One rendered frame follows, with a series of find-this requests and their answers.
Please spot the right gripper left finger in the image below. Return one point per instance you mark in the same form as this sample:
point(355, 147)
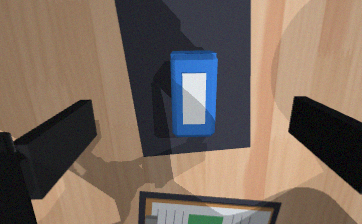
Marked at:
point(38, 159)

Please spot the dark grey mat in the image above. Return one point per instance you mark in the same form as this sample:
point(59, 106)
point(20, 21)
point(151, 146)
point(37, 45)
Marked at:
point(150, 31)

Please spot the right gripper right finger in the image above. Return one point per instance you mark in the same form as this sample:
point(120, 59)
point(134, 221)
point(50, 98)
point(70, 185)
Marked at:
point(333, 137)

